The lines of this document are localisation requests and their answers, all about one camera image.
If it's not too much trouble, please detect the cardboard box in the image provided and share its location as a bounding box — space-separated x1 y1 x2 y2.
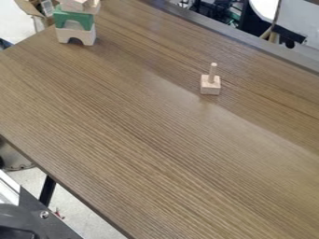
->
13 0 62 33

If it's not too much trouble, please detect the wooden block with peg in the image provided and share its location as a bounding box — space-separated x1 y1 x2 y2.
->
199 62 222 96

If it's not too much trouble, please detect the white arch block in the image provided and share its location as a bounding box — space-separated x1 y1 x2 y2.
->
53 23 99 47

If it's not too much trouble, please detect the cream wooden block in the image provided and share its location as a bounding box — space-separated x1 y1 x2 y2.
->
58 0 103 15

